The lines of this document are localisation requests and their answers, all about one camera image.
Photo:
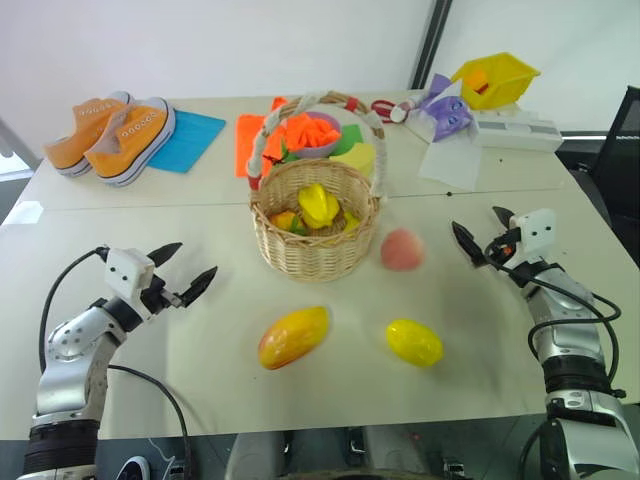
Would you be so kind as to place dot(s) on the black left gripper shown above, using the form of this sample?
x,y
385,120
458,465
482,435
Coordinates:
x,y
156,296

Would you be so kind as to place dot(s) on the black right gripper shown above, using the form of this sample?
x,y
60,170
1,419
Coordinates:
x,y
497,252

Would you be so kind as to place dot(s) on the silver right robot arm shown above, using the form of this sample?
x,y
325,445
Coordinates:
x,y
565,345

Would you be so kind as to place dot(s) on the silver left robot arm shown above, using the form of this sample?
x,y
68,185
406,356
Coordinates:
x,y
70,345

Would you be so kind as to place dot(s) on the small yellow fruit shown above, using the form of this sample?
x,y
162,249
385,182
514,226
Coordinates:
x,y
351,221

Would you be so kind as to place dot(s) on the yellow star fruit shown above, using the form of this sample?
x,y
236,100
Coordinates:
x,y
317,202

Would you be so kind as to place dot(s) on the white paper sheet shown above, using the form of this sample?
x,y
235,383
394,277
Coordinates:
x,y
450,162

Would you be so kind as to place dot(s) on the pink peach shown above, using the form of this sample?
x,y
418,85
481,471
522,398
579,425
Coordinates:
x,y
401,250

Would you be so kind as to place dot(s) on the white flat box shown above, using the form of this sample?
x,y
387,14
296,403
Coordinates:
x,y
520,131

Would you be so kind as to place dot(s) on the purple plush toy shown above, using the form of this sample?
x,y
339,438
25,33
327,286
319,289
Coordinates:
x,y
447,112

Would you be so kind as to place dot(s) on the orange yellow mango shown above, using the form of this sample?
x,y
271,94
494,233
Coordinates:
x,y
292,337

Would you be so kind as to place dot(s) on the yellow lemon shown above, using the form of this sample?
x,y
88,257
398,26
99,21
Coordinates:
x,y
414,343

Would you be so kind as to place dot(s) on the blue cloth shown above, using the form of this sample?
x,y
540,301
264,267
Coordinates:
x,y
192,137

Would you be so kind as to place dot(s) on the orange canvas shoe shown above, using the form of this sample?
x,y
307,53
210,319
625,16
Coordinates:
x,y
130,142
75,137

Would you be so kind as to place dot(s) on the flat orange cloth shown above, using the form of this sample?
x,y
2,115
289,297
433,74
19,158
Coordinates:
x,y
245,145

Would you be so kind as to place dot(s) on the yellow green sponge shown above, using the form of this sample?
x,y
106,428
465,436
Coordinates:
x,y
357,157

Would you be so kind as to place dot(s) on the yellow plastic bin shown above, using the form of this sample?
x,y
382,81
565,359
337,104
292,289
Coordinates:
x,y
500,82

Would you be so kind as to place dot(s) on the orange item in bin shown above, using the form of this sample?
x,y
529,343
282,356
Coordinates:
x,y
478,79

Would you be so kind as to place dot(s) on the red scissors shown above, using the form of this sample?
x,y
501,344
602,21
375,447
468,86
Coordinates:
x,y
382,107

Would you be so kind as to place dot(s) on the green felt sheet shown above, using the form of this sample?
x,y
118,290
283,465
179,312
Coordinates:
x,y
351,134

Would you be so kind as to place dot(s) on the purple bowl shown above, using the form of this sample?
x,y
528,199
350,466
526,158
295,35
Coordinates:
x,y
320,149

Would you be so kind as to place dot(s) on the crumpled orange cloth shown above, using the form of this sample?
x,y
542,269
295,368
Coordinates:
x,y
312,131

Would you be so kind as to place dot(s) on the round dark device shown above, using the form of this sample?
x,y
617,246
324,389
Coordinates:
x,y
134,468

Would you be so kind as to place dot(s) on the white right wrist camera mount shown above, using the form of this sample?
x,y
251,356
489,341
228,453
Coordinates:
x,y
537,230

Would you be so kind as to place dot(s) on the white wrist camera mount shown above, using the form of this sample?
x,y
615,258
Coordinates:
x,y
537,230
125,272

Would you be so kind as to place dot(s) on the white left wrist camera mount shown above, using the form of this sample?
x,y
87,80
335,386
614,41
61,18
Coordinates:
x,y
125,272

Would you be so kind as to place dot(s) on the dark window frame post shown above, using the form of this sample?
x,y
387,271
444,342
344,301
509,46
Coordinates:
x,y
430,45

